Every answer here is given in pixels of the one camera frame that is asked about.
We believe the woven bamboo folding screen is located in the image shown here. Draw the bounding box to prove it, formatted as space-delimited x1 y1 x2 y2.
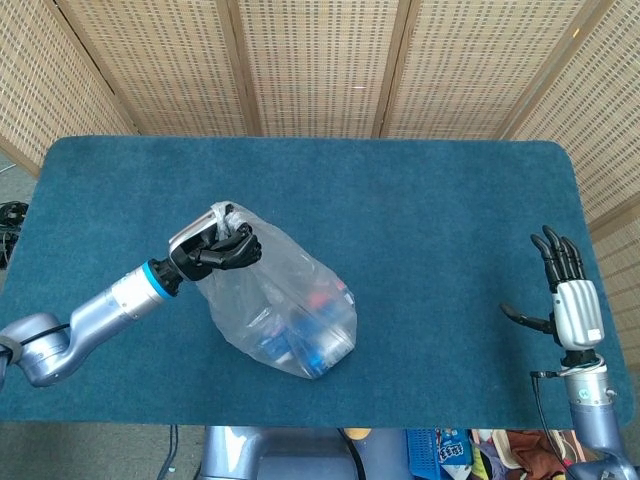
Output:
0 0 640 386

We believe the black power plug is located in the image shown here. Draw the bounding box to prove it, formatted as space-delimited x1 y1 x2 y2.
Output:
0 200 32 224

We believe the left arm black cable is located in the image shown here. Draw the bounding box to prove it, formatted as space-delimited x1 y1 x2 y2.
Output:
0 322 72 362

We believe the silver blue robot torso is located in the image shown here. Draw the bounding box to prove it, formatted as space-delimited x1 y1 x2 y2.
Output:
199 425 417 480

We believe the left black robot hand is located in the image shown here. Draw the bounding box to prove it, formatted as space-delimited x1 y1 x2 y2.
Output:
167 201 264 282

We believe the white bowl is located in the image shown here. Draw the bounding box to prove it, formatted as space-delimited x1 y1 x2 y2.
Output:
491 429 522 470

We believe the blue plastic basket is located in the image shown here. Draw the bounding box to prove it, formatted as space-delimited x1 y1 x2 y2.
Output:
403 428 474 472

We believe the black floor cable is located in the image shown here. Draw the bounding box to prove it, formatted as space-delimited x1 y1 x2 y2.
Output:
158 424 182 480

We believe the blue carpet table cover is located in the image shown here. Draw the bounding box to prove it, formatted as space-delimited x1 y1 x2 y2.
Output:
0 135 635 431

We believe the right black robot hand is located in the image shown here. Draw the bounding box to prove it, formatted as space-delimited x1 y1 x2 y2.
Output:
499 224 606 369

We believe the blue snack package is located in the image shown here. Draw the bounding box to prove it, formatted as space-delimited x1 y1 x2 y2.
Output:
434 427 475 469

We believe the blue white drink can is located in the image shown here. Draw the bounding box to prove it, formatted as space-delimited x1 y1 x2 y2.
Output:
302 332 352 377

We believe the brown cloth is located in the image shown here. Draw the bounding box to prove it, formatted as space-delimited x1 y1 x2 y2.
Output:
508 429 572 477

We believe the clear plastic bag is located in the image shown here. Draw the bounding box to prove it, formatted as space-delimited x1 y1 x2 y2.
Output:
197 201 359 380

